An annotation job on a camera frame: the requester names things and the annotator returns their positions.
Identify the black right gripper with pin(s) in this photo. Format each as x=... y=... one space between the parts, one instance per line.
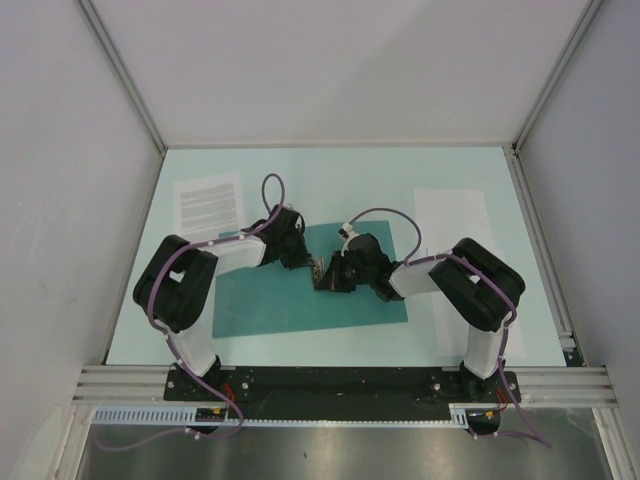
x=332 y=280

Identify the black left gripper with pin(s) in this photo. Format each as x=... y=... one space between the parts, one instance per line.
x=303 y=258

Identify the teal folder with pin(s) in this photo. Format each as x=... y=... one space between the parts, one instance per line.
x=271 y=299

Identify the chrome folder clip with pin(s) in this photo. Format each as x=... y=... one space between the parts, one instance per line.
x=318 y=270

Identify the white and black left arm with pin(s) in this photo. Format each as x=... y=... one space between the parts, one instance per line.
x=173 y=290

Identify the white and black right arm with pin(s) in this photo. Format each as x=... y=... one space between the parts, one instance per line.
x=483 y=289

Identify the printed white paper sheet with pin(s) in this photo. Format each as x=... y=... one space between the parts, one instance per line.
x=205 y=207

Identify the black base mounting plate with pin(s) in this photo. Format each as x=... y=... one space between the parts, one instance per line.
x=356 y=393

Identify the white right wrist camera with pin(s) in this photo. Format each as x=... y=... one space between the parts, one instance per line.
x=347 y=232

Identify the grey slotted cable duct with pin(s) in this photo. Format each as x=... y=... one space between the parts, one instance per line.
x=192 y=416

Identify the aluminium frame rail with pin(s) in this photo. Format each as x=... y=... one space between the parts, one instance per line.
x=540 y=387

